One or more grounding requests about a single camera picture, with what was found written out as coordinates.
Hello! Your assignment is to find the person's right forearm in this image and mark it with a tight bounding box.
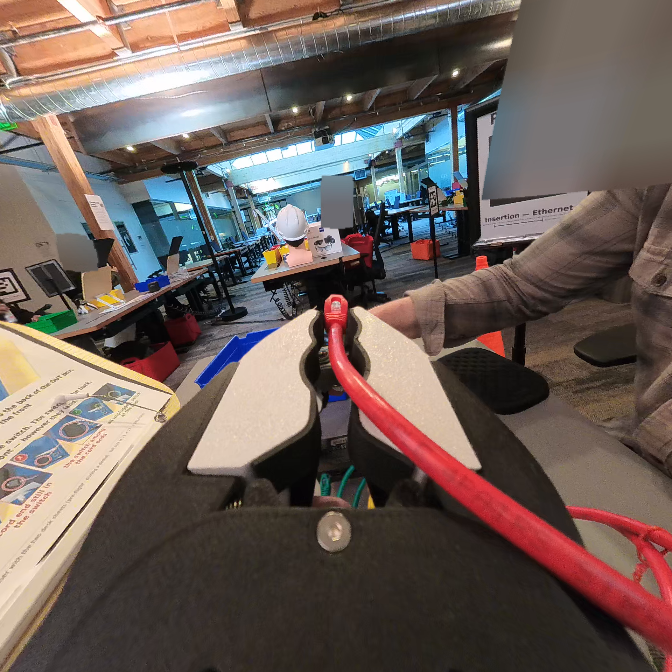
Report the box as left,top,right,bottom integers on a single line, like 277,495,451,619
370,189,638,358

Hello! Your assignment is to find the black round pad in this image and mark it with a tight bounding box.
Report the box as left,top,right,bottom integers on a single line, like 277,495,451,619
438,348,550,415

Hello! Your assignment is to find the long work table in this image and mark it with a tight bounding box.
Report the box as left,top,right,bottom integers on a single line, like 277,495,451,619
50,268,209,344

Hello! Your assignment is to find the red office chair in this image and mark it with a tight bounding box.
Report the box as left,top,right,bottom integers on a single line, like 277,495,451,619
344,233,387,303

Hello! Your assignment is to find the silver ventilation duct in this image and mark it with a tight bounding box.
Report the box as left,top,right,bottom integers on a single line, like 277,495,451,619
0,0,518,125

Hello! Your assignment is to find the red ethernet cable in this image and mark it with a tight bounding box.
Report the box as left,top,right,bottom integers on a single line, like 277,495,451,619
323,294,672,654

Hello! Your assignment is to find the red fabric bin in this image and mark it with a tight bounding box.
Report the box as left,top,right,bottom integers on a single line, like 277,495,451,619
120,341,181,383
165,314,202,348

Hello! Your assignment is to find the cardboard sheet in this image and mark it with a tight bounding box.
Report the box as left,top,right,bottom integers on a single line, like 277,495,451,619
81,265,113,303

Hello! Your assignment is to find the brown desk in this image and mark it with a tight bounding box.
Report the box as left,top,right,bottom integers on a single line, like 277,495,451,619
251,244,361,308

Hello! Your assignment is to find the small tag sign on pole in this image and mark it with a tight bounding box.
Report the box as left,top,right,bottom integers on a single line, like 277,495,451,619
427,185,441,280

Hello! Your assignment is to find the black chair armrest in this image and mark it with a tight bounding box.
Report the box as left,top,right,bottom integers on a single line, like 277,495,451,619
573,323,637,368

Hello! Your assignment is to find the blue plastic bin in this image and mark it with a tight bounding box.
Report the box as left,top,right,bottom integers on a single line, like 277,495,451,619
194,328,280,390

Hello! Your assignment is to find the wooden post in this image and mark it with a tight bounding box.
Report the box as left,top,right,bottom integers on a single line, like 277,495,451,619
31,113,138,292

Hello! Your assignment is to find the green plastic bin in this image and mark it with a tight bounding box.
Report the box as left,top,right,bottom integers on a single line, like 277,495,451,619
25,310,78,333

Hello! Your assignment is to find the wooden board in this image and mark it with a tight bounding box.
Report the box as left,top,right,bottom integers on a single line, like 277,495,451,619
0,320,181,657

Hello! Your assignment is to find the white hard hat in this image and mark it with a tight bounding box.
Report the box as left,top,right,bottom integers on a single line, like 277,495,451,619
275,205,308,242

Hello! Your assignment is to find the orange traffic cone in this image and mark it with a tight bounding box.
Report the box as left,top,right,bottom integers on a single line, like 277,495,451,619
474,255,506,359

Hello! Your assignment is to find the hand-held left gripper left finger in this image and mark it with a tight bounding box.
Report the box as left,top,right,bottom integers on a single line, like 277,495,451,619
187,309,322,507

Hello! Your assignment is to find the printed instruction sheet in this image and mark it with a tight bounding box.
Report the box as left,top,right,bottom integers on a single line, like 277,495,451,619
0,323,173,631

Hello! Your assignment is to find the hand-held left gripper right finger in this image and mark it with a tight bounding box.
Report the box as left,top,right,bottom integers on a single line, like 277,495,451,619
348,306,482,508

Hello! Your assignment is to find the green ethernet cable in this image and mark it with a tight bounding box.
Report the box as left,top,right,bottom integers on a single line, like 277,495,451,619
318,464,368,509

